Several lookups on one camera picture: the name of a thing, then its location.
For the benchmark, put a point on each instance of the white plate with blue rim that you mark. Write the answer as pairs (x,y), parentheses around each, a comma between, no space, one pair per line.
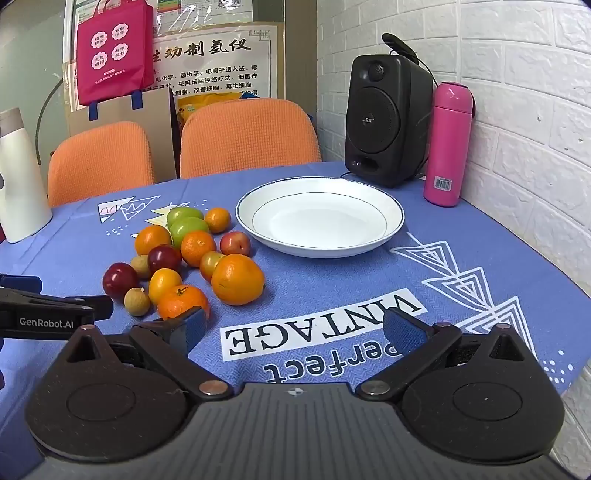
(320,217)

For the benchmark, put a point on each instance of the mandarin with green stem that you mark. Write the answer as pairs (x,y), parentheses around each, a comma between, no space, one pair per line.
(182,301)

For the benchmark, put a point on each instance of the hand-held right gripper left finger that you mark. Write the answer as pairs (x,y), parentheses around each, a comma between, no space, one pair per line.
(194,325)

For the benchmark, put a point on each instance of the orange chair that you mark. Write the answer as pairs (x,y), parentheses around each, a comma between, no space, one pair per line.
(249,138)
(99,159)

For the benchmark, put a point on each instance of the yellow plastic bag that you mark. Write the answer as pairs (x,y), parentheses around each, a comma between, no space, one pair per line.
(203,101)

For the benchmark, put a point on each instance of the medium orange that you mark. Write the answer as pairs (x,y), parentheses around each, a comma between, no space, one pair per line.
(152,240)

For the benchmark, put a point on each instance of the white thermos bottle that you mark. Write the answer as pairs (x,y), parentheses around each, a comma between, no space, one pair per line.
(21,184)

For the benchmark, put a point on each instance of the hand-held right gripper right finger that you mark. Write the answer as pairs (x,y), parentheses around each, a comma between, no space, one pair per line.
(400,326)

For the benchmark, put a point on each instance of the wall notice sheet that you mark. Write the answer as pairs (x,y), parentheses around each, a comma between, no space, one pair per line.
(207,11)

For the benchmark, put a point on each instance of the dark red plum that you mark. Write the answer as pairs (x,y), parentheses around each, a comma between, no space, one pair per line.
(164,258)
(120,280)

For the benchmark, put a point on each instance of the pink tote bag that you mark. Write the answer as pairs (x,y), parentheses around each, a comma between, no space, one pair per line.
(113,50)

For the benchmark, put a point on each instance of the pink thermos bottle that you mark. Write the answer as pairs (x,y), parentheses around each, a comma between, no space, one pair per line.
(447,138)

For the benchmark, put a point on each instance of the small yellow-orange kumquat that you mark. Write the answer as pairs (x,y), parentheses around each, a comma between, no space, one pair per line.
(165,284)

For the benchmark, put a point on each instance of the printed blue tablecloth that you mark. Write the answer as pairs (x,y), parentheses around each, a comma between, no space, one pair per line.
(323,286)

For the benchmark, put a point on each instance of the red and yellow plum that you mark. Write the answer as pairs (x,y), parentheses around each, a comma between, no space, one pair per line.
(210,265)

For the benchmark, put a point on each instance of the small mandarin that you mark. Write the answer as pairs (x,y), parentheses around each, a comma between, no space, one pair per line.
(217,219)

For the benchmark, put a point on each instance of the wall poster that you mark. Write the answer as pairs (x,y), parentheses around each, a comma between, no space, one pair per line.
(217,60)

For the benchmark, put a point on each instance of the green jujube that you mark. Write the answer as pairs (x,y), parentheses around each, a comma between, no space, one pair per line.
(183,213)
(190,227)

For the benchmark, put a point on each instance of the large orange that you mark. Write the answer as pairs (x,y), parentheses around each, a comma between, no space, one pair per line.
(238,279)

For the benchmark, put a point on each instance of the red-yellow small apple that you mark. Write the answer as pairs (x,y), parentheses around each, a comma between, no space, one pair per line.
(235,243)

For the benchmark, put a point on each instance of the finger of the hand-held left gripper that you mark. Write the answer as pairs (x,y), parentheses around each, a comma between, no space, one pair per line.
(99,307)
(21,282)

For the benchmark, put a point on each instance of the cardboard box with blue tape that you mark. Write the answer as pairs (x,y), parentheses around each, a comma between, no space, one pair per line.
(157,115)

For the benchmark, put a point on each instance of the tan longan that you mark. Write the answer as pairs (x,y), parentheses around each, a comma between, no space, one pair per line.
(137,301)
(140,266)

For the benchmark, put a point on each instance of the black loudspeaker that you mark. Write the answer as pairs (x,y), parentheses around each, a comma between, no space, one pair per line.
(388,120)

